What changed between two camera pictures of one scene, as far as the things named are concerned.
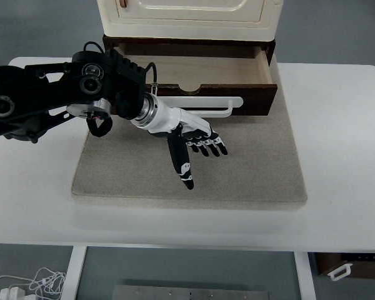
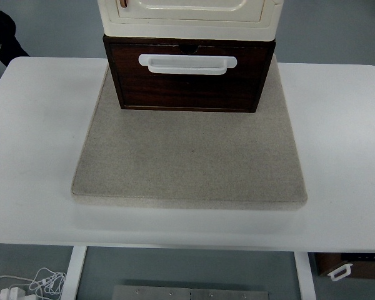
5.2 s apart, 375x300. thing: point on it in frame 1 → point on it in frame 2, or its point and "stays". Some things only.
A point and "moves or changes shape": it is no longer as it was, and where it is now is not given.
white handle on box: [347, 266] stays
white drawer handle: [230, 102] → [187, 64]
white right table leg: [305, 275] stays
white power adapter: [13, 293] stays
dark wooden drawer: [225, 70] moves or changes shape
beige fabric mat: [131, 167] stays
